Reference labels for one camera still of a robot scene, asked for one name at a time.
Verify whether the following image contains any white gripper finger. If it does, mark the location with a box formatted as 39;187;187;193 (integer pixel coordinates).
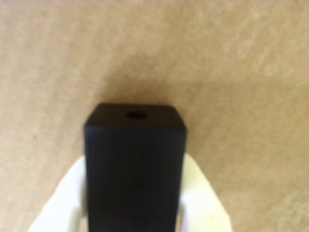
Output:
28;154;89;232
178;153;234;232

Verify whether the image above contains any black rectangular block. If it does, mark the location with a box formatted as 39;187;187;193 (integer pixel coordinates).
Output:
84;102;188;232

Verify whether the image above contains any large brown cardboard sheet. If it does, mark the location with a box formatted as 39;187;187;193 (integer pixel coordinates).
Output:
0;0;309;232

